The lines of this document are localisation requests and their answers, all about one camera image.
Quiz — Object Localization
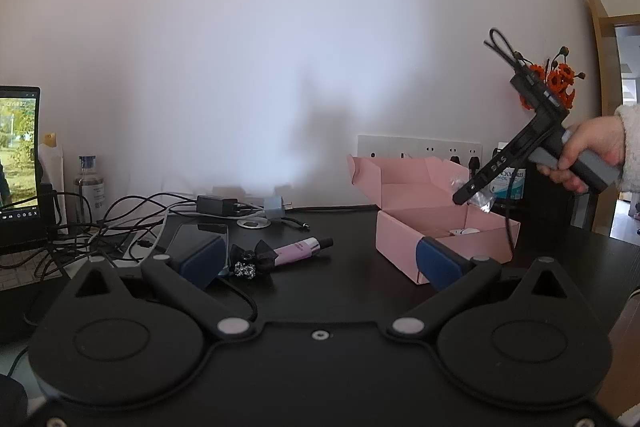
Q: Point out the pink cardboard box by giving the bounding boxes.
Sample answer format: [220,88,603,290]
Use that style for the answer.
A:
[347,156,520,285]

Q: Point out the person right hand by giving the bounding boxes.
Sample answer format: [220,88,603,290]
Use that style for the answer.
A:
[537,115,625,193]

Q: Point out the small clear bottle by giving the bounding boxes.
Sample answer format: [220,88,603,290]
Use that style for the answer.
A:
[74,155,105,223]

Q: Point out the clear plastic bag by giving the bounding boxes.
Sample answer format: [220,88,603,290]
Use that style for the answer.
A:
[450,173,496,213]

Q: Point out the white fleece sleeve forearm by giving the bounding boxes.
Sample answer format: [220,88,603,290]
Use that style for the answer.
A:
[615,104,640,193]

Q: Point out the white wall socket panel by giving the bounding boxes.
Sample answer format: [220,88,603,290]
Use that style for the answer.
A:
[357,134,483,172]

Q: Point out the red vase orange flowers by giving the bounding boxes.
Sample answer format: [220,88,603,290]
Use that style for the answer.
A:
[515,46,586,110]

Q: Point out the open laptop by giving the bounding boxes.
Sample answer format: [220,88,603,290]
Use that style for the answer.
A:
[0,86,41,254]

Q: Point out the white carton with yellow cap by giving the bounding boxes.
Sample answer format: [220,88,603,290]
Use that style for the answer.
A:
[38,133,67,225]

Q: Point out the round metal ring stand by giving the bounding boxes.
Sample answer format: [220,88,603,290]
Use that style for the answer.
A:
[236,217,271,230]

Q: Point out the wooden door frame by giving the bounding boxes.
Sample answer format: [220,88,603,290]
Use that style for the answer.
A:
[588,0,639,236]

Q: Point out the pink cosmetic tube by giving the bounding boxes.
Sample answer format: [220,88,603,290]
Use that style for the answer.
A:
[274,237,334,267]

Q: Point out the black bow hair clip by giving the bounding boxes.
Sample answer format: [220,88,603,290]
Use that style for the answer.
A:
[228,241,278,280]

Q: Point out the black power adapter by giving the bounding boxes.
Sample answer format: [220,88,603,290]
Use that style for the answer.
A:
[195,195,239,218]

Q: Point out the grey blue charger plug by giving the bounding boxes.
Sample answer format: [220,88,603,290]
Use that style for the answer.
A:
[262,196,285,220]

